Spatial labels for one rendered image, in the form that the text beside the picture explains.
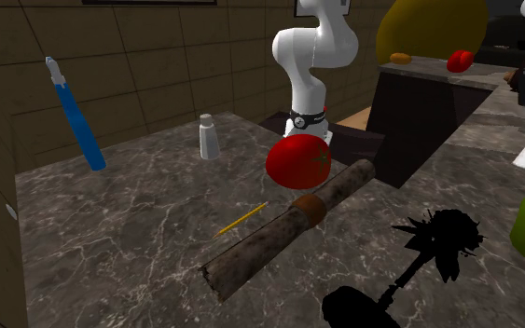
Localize dark robot stand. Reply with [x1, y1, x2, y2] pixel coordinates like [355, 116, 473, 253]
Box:
[257, 111, 386, 168]

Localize blue tube with white tip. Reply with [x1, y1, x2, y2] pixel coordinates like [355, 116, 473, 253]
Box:
[45, 56, 107, 172]

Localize dark counter block grey top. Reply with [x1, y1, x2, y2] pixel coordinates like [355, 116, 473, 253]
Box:
[365, 56, 514, 190]

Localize yellow pencil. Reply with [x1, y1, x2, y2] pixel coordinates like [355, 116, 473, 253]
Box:
[212, 200, 270, 240]

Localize white salt shaker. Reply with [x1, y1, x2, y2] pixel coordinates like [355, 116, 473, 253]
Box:
[199, 113, 221, 161]

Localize red tomato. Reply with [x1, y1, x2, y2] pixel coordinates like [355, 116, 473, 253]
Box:
[265, 133, 333, 191]

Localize large yellow round object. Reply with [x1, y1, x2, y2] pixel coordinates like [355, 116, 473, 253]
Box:
[375, 0, 490, 67]

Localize black spiky plant in pot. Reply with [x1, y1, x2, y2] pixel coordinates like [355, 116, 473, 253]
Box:
[321, 208, 487, 328]

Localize grey roll with brown band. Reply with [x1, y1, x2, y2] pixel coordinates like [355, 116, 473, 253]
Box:
[199, 157, 378, 304]

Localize small red round object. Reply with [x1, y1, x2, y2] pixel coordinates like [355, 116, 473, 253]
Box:
[446, 48, 476, 75]

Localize small orange oval object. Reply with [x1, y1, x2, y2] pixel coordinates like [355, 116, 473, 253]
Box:
[389, 51, 414, 66]

